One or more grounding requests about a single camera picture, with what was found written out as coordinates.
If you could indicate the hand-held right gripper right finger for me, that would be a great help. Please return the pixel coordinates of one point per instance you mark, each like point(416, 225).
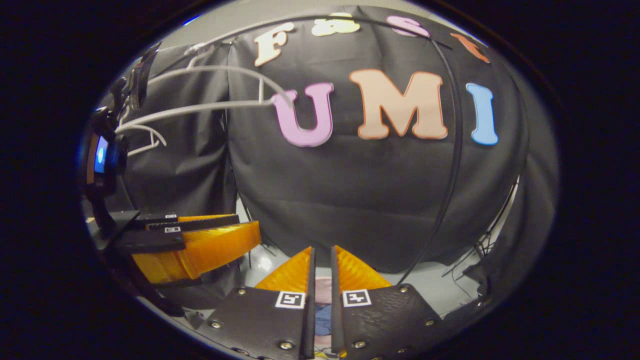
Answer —
point(336, 310)

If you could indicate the black clothes rail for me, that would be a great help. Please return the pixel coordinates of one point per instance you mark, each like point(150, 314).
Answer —
point(460, 150)

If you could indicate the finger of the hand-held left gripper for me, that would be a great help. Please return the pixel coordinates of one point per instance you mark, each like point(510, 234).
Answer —
point(150, 241)
point(200, 224)

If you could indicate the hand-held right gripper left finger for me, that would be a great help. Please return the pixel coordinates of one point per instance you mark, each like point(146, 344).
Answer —
point(311, 310)

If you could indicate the white plastic hanger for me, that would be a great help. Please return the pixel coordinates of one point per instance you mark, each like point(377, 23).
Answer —
point(150, 129)
point(200, 106)

